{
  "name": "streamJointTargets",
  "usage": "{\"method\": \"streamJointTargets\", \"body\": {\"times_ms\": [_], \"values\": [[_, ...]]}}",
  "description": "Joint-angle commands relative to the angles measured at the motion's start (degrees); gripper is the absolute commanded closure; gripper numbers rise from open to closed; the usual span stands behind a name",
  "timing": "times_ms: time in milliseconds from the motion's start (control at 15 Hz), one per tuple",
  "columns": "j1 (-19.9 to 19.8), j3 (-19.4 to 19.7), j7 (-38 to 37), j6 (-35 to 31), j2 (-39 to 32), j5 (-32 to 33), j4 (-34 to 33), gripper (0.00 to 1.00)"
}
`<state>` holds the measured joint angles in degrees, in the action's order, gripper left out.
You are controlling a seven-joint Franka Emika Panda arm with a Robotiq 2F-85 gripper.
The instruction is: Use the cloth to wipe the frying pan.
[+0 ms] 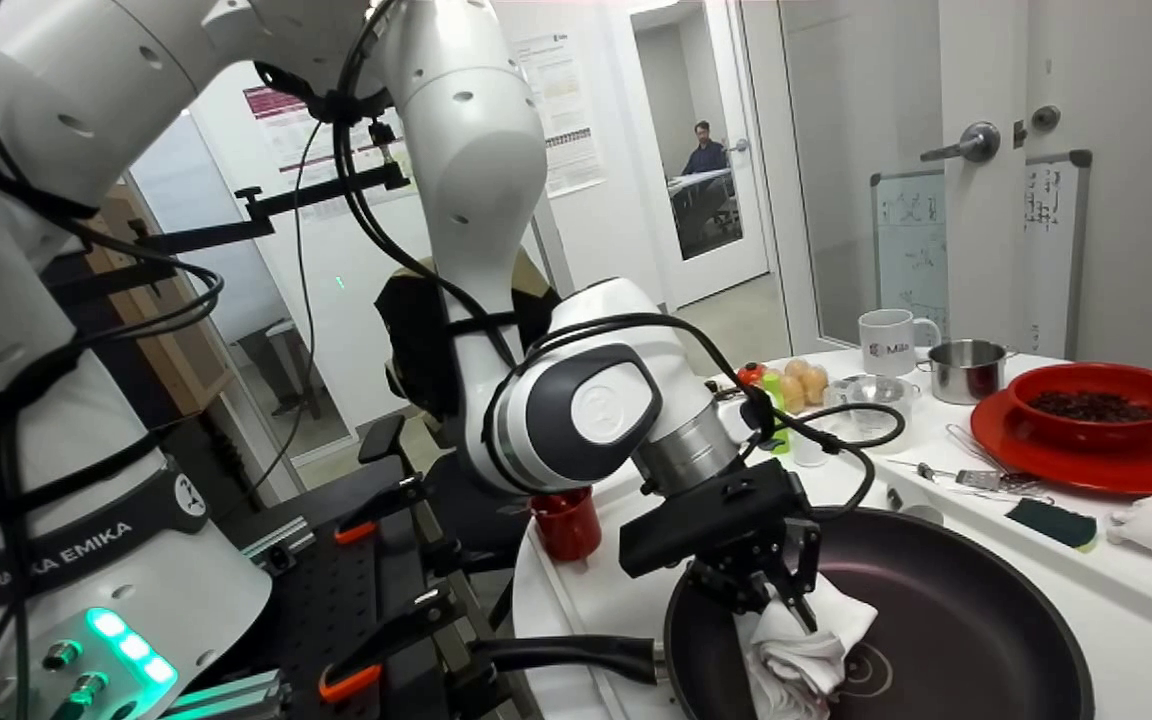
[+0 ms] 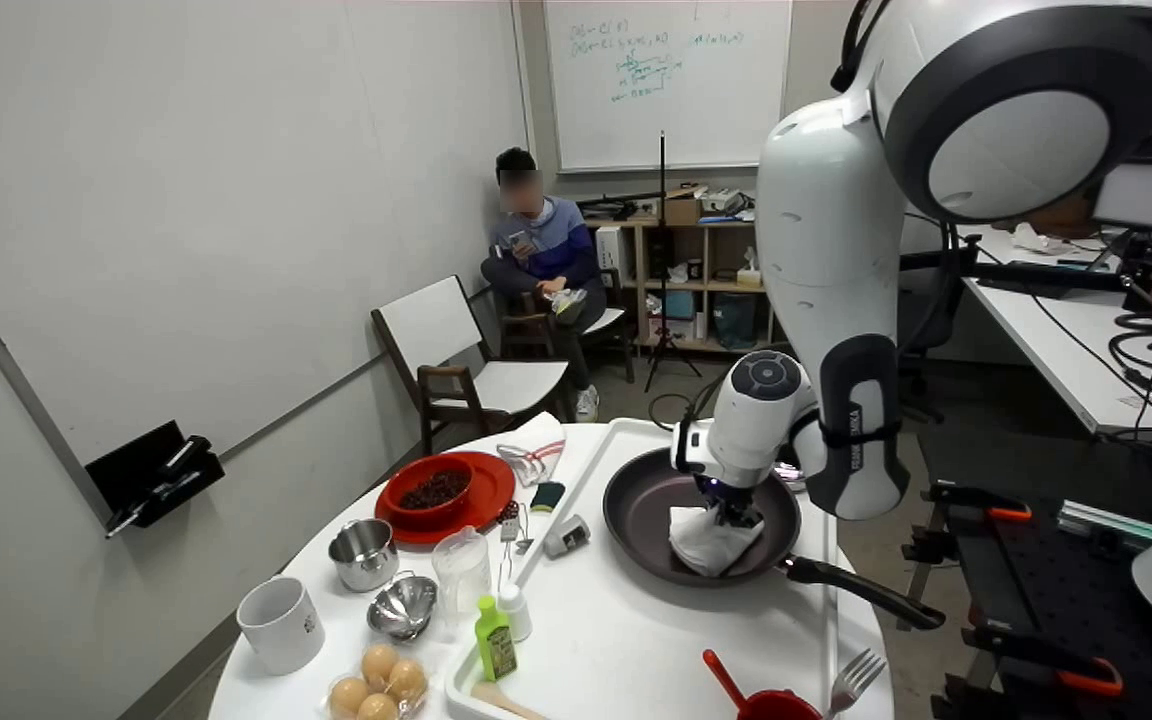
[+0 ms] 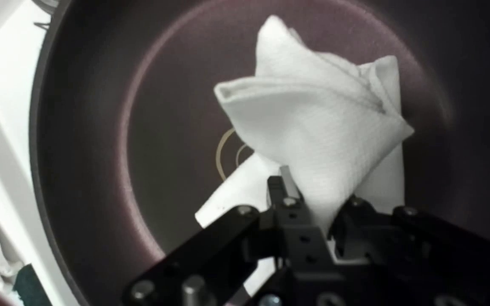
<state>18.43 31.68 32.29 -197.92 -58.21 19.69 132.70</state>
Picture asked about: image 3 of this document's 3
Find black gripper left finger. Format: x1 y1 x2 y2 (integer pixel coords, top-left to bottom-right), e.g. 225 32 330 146
122 166 337 306

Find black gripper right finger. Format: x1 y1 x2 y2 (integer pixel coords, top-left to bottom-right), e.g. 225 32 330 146
328 193 490 306

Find dark frying pan black handle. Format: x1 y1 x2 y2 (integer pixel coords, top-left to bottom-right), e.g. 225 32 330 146
27 0 490 306

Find white cloth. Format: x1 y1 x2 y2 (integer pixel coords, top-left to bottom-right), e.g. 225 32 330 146
192 13 417 299

